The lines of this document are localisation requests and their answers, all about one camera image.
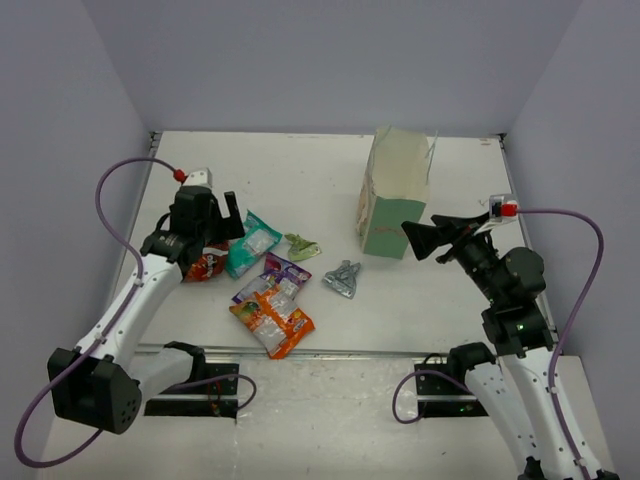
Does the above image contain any teal snack packet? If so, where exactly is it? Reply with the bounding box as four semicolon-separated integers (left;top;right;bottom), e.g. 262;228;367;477
225;210;282;279

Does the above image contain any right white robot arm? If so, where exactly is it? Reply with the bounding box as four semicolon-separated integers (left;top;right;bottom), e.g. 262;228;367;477
402;213;617;479

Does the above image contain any silver foil wrapper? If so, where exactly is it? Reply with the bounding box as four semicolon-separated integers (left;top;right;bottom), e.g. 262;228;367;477
322;260;361;299

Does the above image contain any red chips bag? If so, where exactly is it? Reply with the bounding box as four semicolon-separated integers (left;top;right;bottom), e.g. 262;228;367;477
183;241;230;283

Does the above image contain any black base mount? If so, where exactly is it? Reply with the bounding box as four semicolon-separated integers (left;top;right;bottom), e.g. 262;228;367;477
415;375;488;419
144;378;239;419

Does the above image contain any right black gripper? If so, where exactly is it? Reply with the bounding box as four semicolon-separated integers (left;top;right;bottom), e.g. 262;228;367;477
402;210;505;306

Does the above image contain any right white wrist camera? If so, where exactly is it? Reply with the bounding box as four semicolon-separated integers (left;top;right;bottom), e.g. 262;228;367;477
475;194;519;235

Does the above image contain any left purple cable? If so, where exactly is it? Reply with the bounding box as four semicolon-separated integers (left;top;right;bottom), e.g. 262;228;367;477
13;157;186;469

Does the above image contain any small green wrapper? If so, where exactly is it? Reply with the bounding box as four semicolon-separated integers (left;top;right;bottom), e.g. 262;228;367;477
284;233;322;262

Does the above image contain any purple snack packet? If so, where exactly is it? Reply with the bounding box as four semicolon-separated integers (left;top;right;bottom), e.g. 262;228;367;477
232;252;312;304

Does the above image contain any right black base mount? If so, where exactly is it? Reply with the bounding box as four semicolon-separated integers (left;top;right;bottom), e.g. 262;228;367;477
415;375;488;419

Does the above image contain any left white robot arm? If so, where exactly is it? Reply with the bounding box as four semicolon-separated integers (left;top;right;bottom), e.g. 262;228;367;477
47;185;245;434

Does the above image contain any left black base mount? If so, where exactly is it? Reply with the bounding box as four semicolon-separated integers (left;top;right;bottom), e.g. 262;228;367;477
144;378;239;419

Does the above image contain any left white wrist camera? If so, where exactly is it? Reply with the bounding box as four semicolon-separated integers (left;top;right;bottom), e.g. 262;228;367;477
183;168;212;189

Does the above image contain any green paper bag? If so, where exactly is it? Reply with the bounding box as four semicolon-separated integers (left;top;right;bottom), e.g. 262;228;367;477
356;126;437;259

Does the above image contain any orange snack packet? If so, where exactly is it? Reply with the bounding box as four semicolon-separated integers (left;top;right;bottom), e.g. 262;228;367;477
229;285;315;360

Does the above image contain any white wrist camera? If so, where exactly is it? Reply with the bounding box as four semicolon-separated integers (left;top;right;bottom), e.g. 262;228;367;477
475;194;519;235
183;168;212;189

